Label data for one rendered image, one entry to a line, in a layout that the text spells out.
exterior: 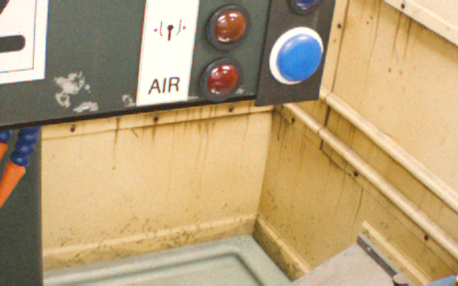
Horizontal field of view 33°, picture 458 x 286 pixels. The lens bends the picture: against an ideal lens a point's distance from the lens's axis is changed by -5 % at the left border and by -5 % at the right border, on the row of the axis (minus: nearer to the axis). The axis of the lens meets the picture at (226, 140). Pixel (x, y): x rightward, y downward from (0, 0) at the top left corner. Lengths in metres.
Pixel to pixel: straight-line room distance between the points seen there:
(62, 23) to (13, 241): 0.94
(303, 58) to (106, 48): 0.12
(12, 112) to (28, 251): 0.94
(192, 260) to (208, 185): 0.19
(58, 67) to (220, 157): 1.47
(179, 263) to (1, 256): 0.70
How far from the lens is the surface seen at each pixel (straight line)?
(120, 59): 0.43
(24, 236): 1.33
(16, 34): 0.40
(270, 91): 0.48
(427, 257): 1.52
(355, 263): 1.64
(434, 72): 1.43
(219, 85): 0.45
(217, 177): 1.90
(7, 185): 0.64
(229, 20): 0.44
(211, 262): 1.98
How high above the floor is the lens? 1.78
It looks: 28 degrees down
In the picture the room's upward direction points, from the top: 8 degrees clockwise
